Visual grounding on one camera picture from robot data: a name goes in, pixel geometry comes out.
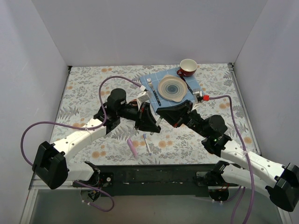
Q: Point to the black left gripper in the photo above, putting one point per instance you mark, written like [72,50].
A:
[140,115]

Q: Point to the purple pen cap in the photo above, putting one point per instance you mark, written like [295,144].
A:
[129,142]

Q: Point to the fork with dark handle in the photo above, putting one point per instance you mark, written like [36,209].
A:
[152,87]

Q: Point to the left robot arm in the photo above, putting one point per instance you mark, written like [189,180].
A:
[51,163]

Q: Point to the red patterned small bowl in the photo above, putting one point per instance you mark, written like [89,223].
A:
[133,102]

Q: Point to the red cup white inside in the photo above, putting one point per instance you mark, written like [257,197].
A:
[187,68]

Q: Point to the blue checked cloth napkin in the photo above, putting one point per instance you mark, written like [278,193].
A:
[157,77]

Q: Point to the knife with dark handle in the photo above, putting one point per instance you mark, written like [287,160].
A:
[188,87]

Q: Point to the white marker pen green tip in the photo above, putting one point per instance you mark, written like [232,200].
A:
[157,122]

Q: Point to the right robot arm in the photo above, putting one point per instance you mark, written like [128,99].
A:
[281,182]

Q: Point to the pink pen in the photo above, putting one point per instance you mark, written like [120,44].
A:
[134,152]

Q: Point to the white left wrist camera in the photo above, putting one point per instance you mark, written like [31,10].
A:
[144,95]

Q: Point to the beige plate with blue rings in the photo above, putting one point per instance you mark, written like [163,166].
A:
[172,88]

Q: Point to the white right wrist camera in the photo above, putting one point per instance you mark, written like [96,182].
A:
[199,97]

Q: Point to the white marker pen blue tip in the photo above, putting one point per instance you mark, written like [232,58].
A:
[147,146]

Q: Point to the floral tablecloth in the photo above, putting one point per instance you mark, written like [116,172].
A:
[87,86]

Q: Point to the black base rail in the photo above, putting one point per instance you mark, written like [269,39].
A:
[158,180]

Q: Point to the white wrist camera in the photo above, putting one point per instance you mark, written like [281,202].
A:
[144,95]
[199,97]

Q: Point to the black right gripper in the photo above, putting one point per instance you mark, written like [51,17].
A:
[184,115]

